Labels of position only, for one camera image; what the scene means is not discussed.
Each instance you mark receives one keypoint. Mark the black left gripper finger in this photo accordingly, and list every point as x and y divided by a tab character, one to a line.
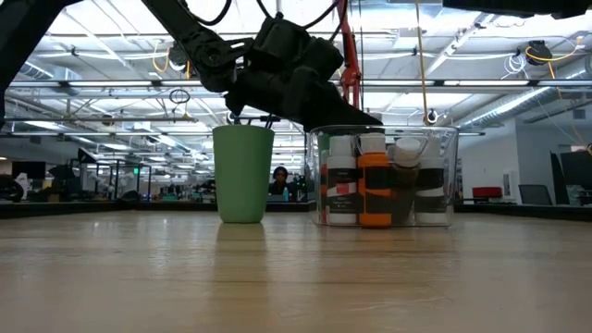
333	113

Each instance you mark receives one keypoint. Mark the large green paint bottle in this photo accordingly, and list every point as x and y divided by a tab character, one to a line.
324	141

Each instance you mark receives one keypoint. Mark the white paint bottle black label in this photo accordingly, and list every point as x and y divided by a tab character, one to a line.
341	162
431	203

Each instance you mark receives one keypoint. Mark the red paint bottle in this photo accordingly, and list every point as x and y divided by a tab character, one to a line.
324	185

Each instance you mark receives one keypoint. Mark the orange paint bottle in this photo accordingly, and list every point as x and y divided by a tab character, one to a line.
374	217

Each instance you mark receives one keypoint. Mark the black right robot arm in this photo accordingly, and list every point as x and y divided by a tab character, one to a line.
518	7

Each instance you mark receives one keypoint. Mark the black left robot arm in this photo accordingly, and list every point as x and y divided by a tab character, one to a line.
194	37

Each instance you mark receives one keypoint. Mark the red desk lamp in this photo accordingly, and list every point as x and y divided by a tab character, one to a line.
351	76

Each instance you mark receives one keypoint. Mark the person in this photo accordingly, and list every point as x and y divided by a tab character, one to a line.
279	178

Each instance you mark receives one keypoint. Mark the green plastic cup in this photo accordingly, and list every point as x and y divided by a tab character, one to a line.
242	185

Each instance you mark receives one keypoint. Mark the clear plastic bin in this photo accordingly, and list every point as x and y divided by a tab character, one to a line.
446	208

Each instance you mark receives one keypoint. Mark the red seat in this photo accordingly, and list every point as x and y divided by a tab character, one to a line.
486	193

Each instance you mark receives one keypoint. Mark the grey chair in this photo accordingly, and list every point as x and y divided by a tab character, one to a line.
535	196

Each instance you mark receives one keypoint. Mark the black monitor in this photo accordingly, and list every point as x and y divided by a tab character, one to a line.
575	168

